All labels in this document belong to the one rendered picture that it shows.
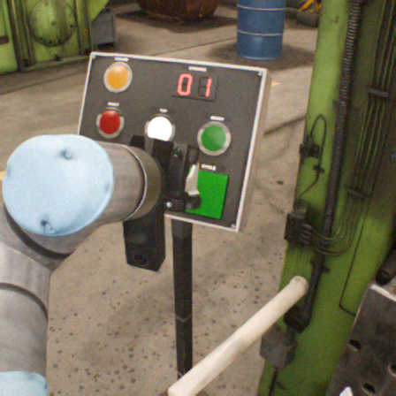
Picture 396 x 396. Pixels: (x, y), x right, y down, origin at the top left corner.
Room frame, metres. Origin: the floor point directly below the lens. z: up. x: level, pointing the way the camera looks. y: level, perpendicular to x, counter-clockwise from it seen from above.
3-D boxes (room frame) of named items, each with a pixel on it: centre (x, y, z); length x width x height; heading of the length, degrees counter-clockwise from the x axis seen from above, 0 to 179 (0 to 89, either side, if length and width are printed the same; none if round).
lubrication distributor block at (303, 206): (0.78, -0.25, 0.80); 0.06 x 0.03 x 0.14; 45
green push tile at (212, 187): (0.62, -0.02, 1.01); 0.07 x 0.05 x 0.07; 70
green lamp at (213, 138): (0.66, -0.04, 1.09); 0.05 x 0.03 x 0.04; 45
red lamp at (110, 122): (0.73, 0.15, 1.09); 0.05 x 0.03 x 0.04; 45
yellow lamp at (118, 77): (0.77, 0.14, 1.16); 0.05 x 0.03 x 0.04; 45
